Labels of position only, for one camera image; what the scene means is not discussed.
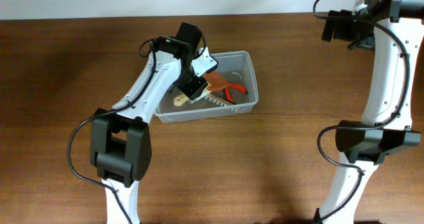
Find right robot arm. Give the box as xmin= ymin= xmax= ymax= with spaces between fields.
xmin=313 ymin=0 xmax=423 ymax=223

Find red handled pliers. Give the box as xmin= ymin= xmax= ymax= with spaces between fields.
xmin=223 ymin=83 xmax=248 ymax=104

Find orange socket bit rail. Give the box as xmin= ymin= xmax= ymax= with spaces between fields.
xmin=205 ymin=94 xmax=233 ymax=107

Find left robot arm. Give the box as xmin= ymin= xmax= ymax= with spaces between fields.
xmin=90 ymin=23 xmax=218 ymax=223

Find orange scraper with wooden handle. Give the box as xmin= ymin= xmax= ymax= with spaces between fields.
xmin=174 ymin=72 xmax=229 ymax=107

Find clear plastic storage container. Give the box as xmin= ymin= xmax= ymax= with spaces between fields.
xmin=154 ymin=51 xmax=259 ymax=123

